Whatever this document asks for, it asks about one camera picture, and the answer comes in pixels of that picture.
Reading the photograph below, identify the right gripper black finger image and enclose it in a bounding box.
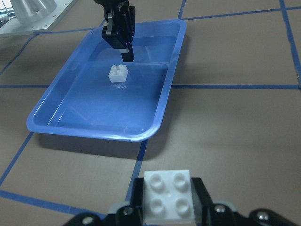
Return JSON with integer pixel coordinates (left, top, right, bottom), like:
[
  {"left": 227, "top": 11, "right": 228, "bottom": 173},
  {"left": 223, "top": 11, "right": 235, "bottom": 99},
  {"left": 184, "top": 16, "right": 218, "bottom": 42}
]
[
  {"left": 129, "top": 178, "right": 144, "bottom": 226},
  {"left": 101, "top": 0, "right": 135, "bottom": 62},
  {"left": 191, "top": 178, "right": 213, "bottom": 226}
]

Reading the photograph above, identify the white block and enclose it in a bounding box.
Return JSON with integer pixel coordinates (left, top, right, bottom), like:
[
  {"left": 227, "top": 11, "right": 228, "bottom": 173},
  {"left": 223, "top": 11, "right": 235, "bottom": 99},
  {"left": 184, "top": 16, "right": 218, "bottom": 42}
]
[
  {"left": 108, "top": 65, "right": 128, "bottom": 83},
  {"left": 143, "top": 169, "right": 195, "bottom": 225}
]

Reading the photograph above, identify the blue plastic tray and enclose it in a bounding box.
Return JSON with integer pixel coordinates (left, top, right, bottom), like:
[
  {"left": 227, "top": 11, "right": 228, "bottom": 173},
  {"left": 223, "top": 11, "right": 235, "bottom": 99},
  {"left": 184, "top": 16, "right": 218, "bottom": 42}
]
[{"left": 26, "top": 19, "right": 187, "bottom": 142}]

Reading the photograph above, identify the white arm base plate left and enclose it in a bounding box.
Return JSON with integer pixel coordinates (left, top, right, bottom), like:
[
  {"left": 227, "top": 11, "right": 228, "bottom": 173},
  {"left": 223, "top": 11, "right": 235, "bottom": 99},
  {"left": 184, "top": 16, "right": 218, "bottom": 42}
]
[{"left": 0, "top": 0, "right": 76, "bottom": 38}]

